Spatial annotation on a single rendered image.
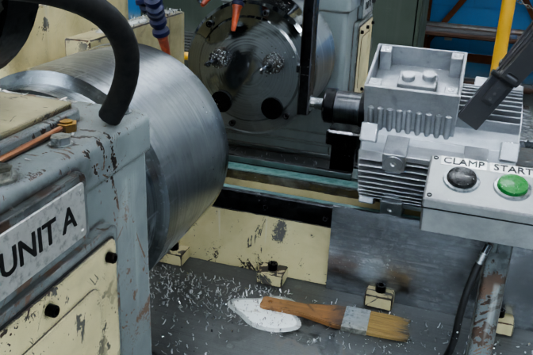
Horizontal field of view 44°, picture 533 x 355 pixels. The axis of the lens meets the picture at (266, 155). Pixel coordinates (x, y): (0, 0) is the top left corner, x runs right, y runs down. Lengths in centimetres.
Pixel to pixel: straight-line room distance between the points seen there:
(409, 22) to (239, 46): 287
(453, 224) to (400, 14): 335
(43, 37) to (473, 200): 66
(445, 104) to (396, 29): 318
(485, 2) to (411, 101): 504
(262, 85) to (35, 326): 83
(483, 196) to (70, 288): 42
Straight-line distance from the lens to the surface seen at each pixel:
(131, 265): 57
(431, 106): 86
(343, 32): 138
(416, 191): 91
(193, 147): 69
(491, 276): 76
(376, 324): 91
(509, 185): 70
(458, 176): 70
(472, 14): 590
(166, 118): 67
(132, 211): 56
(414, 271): 94
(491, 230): 70
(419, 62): 94
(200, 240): 102
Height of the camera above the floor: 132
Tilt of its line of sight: 21 degrees down
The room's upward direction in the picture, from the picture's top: 3 degrees clockwise
